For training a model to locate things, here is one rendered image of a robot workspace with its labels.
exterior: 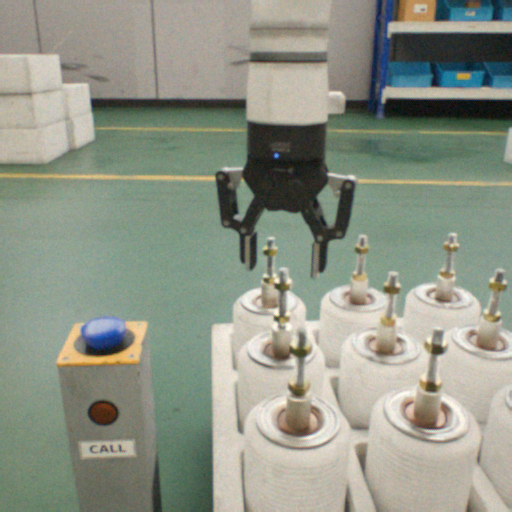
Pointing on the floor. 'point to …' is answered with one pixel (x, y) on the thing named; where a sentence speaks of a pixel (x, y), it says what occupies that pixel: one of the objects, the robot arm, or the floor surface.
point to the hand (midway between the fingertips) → (283, 259)
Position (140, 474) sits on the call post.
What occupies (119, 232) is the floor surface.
